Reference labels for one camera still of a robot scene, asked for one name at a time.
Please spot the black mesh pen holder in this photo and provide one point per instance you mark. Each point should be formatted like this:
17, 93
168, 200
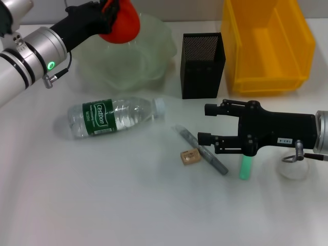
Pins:
202, 79

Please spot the tan eraser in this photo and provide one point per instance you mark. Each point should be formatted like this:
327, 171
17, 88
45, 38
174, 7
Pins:
190, 156

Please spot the white paper ball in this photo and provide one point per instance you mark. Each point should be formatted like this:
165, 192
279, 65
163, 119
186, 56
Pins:
293, 170

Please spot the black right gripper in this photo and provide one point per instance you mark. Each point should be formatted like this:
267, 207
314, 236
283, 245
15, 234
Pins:
276, 130

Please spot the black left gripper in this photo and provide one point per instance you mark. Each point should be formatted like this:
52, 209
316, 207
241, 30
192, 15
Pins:
77, 25

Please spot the clear green-label water bottle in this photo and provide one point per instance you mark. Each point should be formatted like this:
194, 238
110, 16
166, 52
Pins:
102, 119

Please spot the grey marker pen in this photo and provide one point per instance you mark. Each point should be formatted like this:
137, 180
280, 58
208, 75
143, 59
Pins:
205, 151

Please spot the yellow plastic bin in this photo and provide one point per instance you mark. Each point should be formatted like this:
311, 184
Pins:
269, 51

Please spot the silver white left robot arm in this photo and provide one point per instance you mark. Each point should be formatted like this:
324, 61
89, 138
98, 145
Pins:
28, 59

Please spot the mint green pen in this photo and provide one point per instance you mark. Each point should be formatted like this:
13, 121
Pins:
245, 169

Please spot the green glass fruit plate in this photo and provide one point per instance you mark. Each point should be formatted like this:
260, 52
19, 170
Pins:
133, 66

